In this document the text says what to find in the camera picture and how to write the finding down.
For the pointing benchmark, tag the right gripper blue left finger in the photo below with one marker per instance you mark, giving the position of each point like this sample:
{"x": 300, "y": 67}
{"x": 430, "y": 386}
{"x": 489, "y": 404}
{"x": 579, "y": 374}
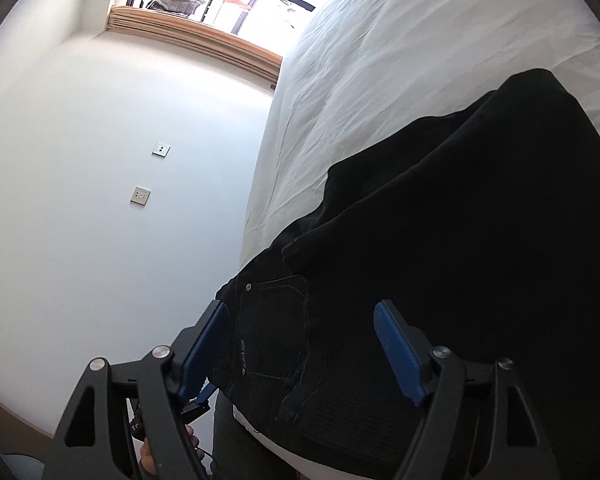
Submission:
{"x": 196, "y": 350}

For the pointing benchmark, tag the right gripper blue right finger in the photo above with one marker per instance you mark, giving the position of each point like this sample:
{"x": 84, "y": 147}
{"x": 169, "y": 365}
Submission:
{"x": 406, "y": 349}

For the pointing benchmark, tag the black denim pants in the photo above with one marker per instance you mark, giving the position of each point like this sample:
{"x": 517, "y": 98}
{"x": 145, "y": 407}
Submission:
{"x": 483, "y": 229}

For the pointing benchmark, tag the person's left hand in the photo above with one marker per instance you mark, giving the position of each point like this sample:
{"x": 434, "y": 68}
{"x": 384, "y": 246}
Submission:
{"x": 147, "y": 458}

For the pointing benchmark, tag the white bed sheet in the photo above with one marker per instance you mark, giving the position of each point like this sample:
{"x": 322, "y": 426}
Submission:
{"x": 364, "y": 69}

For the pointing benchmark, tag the lower white wall socket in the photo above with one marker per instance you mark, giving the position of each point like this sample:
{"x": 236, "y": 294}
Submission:
{"x": 140, "y": 196}

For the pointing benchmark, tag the white wall socket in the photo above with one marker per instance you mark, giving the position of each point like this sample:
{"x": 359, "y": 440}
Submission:
{"x": 140, "y": 196}
{"x": 161, "y": 149}

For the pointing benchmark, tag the upper white wall socket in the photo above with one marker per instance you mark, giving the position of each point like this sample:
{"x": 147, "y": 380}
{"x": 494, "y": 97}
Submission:
{"x": 161, "y": 149}

